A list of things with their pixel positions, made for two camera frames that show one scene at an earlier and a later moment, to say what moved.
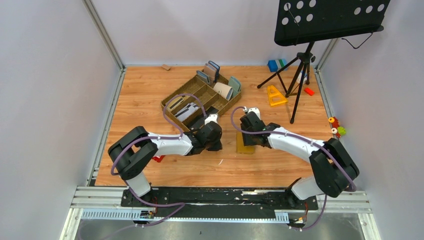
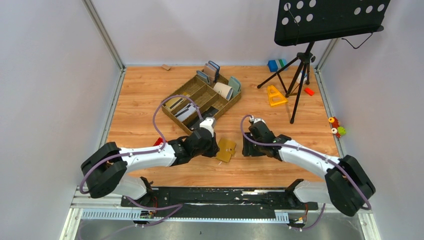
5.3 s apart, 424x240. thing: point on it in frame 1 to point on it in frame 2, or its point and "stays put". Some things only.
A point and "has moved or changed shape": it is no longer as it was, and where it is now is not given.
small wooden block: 165,66 stays put
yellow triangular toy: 275,97 stays put
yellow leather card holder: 240,147 has moved or changed shape
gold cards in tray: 176,101 stays put
